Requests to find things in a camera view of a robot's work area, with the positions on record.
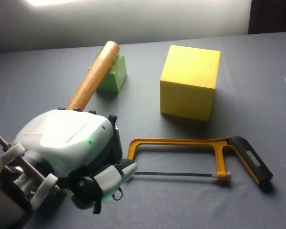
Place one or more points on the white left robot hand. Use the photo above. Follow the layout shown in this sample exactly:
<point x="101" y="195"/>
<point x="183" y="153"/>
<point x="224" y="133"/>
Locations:
<point x="69" y="143"/>

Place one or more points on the wooden cylinder rod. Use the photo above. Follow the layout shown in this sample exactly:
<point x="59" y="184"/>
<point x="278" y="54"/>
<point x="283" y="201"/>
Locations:
<point x="93" y="78"/>

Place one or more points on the dark backdrop panel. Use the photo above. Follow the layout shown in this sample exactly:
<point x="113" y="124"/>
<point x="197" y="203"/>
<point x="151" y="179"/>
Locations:
<point x="271" y="14"/>

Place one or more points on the yellow cube block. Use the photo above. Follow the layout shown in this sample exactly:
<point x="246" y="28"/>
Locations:
<point x="188" y="78"/>

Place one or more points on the grey table cloth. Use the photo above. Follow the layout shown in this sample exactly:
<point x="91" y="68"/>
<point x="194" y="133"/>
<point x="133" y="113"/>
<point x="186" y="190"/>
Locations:
<point x="181" y="210"/>

